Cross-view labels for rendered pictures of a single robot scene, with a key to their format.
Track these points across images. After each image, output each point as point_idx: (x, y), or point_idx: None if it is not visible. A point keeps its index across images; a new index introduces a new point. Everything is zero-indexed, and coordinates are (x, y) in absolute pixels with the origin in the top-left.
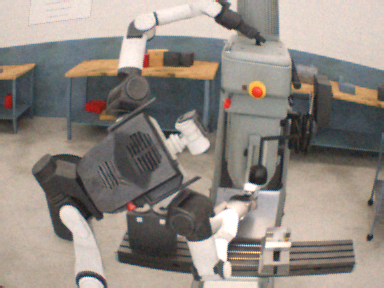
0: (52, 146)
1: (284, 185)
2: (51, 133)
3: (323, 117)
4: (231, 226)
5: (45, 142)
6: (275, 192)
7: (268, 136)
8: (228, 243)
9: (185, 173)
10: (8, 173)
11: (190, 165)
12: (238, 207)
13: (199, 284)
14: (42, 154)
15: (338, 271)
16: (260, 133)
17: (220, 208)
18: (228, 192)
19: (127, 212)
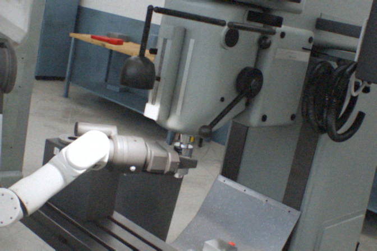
0: (207, 173)
1: (315, 207)
2: (219, 163)
3: (372, 61)
4: (80, 153)
5: (202, 167)
6: (293, 211)
7: (197, 32)
8: (166, 249)
9: (20, 23)
10: None
11: (361, 249)
12: (128, 143)
13: None
14: (184, 175)
15: None
16: (187, 26)
17: (96, 128)
18: (228, 185)
19: (50, 138)
